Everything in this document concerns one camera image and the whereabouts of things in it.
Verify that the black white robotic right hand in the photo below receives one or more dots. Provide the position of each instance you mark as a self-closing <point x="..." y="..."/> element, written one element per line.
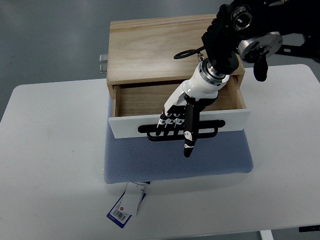
<point x="191" y="97"/>

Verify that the light wood drawer cabinet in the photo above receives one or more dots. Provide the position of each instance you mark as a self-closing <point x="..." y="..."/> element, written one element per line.
<point x="142" y="50"/>

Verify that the blue grey mesh cushion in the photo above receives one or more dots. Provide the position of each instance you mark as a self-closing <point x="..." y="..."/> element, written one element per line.
<point x="131" y="157"/>

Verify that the grey metal table clamp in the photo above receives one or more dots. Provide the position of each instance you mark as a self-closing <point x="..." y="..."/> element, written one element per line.
<point x="103" y="63"/>

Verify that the white blue barcode tag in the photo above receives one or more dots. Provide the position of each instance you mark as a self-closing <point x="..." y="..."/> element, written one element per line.
<point x="128" y="204"/>

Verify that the white table leg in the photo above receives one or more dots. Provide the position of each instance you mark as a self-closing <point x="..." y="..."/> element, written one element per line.
<point x="266" y="235"/>

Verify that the black table bracket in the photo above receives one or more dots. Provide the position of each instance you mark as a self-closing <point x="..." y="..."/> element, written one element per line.
<point x="311" y="228"/>

